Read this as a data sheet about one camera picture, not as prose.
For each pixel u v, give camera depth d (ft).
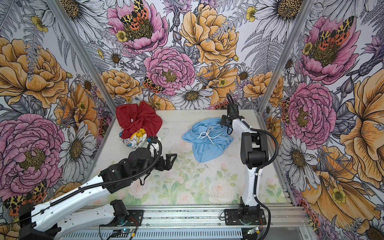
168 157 2.06
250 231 2.35
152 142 1.96
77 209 1.49
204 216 2.49
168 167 2.06
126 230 2.33
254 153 1.90
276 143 1.65
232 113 2.77
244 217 2.22
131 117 3.62
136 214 2.49
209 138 3.25
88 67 3.07
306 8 2.36
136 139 3.17
